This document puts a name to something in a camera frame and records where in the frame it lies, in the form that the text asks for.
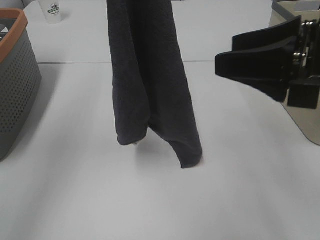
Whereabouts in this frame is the dark grey towel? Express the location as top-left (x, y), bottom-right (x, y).
top-left (106, 0), bottom-right (203, 169)

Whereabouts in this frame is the beige basket with grey rim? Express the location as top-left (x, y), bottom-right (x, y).
top-left (269, 0), bottom-right (320, 145)

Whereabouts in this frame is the white paper cup green logo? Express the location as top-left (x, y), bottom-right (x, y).
top-left (38, 0), bottom-right (62, 24)

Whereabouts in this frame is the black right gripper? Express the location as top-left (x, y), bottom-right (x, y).
top-left (215, 16), bottom-right (320, 110)

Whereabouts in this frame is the grey perforated basket orange rim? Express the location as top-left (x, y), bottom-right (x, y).
top-left (0, 8), bottom-right (42, 160)

